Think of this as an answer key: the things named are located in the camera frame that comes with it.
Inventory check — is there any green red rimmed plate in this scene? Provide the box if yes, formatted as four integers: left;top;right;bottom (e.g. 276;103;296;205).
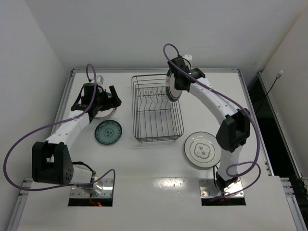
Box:
166;69;182;102
92;107;117;119

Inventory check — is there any white plate grey rim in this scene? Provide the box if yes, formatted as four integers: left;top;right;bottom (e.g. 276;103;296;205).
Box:
184;131;221;168

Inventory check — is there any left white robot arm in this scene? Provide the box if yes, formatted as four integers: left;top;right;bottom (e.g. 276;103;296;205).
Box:
32;83;122;190

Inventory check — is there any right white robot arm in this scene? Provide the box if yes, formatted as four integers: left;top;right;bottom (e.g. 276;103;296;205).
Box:
166;55;250;191

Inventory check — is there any blue floral green plate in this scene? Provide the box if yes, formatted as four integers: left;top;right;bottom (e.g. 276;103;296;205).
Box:
94;120;123;145

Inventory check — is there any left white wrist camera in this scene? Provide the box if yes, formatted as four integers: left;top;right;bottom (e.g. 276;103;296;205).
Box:
96;75;103;85

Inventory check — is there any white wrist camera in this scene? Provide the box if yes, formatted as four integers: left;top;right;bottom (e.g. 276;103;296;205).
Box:
96;75;103;85
182;54;192;61

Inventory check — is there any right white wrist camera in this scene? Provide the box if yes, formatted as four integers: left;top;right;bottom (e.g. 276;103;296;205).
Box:
182;54;192;61

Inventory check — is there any grey wire dish rack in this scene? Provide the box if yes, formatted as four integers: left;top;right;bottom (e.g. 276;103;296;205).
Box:
131;73;184;143

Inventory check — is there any aluminium table frame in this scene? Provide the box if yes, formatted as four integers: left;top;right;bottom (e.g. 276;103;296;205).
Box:
6;68;308;231

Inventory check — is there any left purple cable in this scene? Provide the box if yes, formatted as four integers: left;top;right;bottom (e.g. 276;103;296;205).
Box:
3;63;116;192

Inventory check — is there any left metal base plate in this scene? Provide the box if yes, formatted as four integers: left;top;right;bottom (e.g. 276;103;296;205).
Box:
70;179;114;199

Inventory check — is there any metal base plate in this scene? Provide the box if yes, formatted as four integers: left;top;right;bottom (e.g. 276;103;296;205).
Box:
199;179;244;199
70;179;114;199

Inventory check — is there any black cable white plug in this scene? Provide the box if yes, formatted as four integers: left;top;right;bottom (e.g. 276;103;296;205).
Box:
256;70;283;115

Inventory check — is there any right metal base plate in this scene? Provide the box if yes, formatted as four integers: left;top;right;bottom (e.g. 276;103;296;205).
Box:
199;179;244;199

